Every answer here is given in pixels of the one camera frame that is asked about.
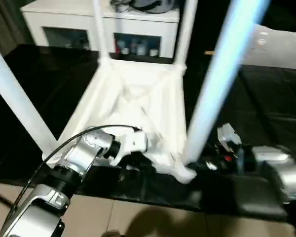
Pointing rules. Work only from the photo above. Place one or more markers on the white plastic table top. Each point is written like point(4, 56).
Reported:
point(101, 98)

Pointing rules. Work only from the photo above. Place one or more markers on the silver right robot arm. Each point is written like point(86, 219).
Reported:
point(286, 172)

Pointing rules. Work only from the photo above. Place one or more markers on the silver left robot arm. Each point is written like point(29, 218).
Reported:
point(84, 153)

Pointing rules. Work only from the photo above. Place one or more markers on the dark round robot torso part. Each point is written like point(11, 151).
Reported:
point(111, 234)

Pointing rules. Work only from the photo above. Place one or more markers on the grey pillow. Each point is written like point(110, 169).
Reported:
point(273, 49)

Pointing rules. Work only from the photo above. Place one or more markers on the black cabinet with gold label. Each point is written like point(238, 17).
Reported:
point(204, 24)

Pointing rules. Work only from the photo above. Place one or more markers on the black clutter on sideboard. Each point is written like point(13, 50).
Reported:
point(121, 6)

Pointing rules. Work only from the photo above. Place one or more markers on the grey round pot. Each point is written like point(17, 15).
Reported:
point(153, 5)

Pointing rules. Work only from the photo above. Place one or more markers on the white sideboard cabinet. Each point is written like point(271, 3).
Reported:
point(64, 19)

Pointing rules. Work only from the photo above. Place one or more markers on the grey curtain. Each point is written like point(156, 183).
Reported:
point(5, 24)

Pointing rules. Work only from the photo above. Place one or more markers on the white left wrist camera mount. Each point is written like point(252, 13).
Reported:
point(135, 142)

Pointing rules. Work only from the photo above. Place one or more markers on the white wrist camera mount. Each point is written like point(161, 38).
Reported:
point(135, 142)
point(228, 134)

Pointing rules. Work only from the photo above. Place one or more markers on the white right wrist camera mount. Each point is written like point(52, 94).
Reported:
point(228, 134)

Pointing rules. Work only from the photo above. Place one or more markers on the black metal frame leg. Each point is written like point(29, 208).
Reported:
point(1, 197)

